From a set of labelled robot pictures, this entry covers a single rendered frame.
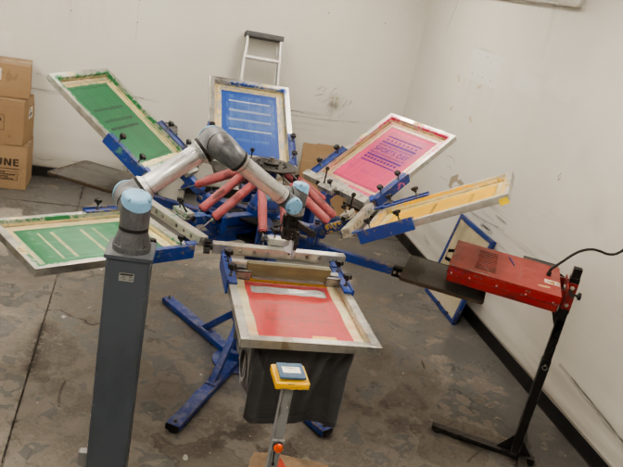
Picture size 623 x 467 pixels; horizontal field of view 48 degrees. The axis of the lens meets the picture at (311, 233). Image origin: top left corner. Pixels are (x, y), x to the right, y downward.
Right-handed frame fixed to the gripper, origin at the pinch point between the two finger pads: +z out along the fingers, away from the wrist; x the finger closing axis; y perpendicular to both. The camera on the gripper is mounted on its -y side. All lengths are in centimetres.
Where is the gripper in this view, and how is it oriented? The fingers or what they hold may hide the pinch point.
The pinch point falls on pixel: (291, 254)
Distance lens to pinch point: 325.2
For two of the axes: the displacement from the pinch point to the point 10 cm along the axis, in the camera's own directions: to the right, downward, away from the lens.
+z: -2.0, 9.2, 3.3
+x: 2.0, 3.7, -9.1
